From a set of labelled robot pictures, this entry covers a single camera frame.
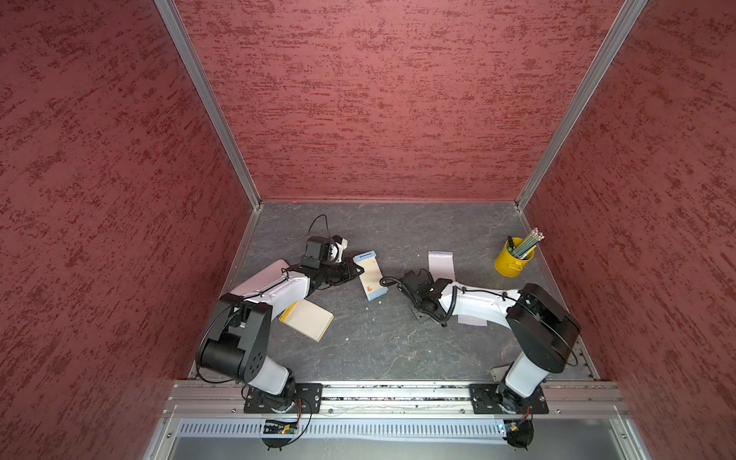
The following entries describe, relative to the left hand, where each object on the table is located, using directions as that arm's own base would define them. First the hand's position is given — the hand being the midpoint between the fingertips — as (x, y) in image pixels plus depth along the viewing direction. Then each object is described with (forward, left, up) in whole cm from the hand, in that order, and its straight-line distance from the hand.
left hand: (362, 275), depth 88 cm
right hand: (-8, -21, -10) cm, 24 cm away
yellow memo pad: (-11, +17, -8) cm, 22 cm away
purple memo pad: (+10, -29, -10) cm, 32 cm away
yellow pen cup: (+6, -49, -3) cm, 50 cm away
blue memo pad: (+1, -3, -2) cm, 3 cm away
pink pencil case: (+3, +36, -8) cm, 37 cm away
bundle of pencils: (+10, -54, +6) cm, 56 cm away
